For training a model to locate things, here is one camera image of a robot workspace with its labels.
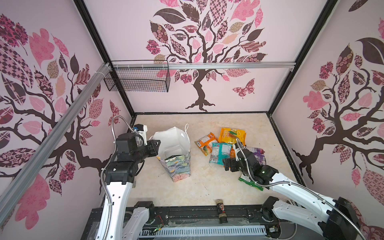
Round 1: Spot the floral paper bag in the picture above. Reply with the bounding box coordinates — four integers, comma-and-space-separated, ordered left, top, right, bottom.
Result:
151, 124, 191, 183

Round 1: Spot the green white snack bag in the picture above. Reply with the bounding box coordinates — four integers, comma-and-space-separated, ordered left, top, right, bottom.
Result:
239, 175, 264, 191

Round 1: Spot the purple snack bag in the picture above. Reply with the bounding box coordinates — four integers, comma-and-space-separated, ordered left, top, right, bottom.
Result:
246, 147, 267, 165

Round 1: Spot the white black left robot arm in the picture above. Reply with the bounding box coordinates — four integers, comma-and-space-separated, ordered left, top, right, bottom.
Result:
95, 133, 161, 240

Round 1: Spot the orange snack bag with label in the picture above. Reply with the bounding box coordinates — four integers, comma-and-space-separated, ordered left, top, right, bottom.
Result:
195, 133, 218, 156

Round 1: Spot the small brown black bottle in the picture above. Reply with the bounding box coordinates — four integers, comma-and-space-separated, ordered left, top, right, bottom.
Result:
216, 199, 228, 224

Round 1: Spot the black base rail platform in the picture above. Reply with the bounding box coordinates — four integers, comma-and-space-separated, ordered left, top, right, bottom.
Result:
80, 203, 341, 240

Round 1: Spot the teal snack bag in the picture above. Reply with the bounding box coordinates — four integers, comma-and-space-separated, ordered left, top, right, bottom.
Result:
209, 143, 232, 166

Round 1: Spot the aluminium rail back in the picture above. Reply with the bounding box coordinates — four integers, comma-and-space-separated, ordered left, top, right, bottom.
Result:
113, 62, 296, 70

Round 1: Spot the aluminium rail left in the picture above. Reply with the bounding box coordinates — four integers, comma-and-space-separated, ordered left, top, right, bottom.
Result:
1, 63, 111, 224

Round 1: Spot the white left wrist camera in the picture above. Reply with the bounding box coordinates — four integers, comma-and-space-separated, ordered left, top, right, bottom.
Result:
134, 124, 148, 146

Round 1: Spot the white slotted cable duct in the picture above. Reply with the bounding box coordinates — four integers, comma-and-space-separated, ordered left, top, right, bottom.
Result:
138, 226, 267, 239

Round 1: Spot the orange chips bag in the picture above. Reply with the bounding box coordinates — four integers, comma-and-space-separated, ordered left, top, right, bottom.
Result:
230, 149, 236, 159

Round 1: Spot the yellow orange snack bag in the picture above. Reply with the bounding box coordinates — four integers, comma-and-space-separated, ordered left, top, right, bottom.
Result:
218, 128, 247, 146

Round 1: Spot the black wire basket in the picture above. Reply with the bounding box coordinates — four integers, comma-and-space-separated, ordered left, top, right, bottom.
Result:
104, 60, 171, 93

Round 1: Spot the aluminium rail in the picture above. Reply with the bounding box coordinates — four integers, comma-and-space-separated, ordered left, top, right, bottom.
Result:
113, 62, 296, 70
1, 63, 111, 224

